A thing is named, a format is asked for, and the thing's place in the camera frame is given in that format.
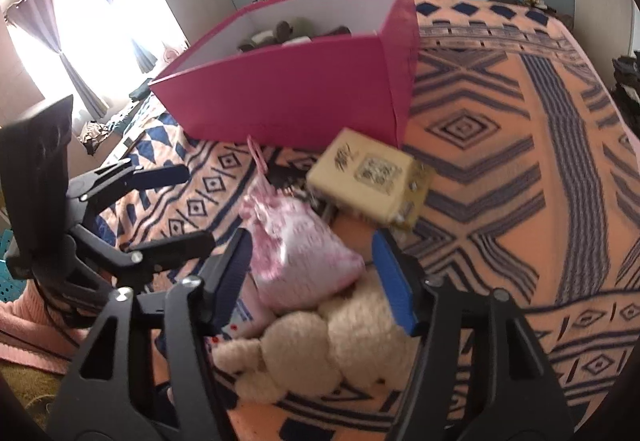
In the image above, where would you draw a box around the black tracking camera box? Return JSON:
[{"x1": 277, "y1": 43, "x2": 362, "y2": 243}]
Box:
[{"x1": 1, "y1": 95, "x2": 73, "y2": 270}]

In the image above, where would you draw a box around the pink drawstring pouch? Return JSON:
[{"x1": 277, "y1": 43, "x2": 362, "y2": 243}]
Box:
[{"x1": 239, "y1": 138, "x2": 366, "y2": 313}]

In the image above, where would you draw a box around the pile of dark clothes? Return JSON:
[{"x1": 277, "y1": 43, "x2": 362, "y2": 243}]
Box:
[{"x1": 613, "y1": 51, "x2": 639, "y2": 120}]

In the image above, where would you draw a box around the grey window curtain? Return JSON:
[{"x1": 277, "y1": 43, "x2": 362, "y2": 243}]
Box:
[{"x1": 6, "y1": 0, "x2": 157, "y2": 120}]

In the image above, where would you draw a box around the pink cardboard storage box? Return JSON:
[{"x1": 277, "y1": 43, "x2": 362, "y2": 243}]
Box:
[{"x1": 151, "y1": 0, "x2": 419, "y2": 150}]

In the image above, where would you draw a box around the yellow tissue pack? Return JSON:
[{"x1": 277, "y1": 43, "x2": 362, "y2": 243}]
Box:
[{"x1": 306, "y1": 128, "x2": 435, "y2": 230}]

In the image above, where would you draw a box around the brown plush dog toy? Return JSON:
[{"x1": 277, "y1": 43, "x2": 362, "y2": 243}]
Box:
[{"x1": 236, "y1": 17, "x2": 352, "y2": 53}]

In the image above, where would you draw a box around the pink sweater forearm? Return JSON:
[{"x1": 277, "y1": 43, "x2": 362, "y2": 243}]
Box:
[{"x1": 0, "y1": 281, "x2": 88, "y2": 375}]

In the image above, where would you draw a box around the cream plush bear toy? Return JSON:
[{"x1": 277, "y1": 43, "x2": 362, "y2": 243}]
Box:
[{"x1": 212, "y1": 270, "x2": 419, "y2": 404}]

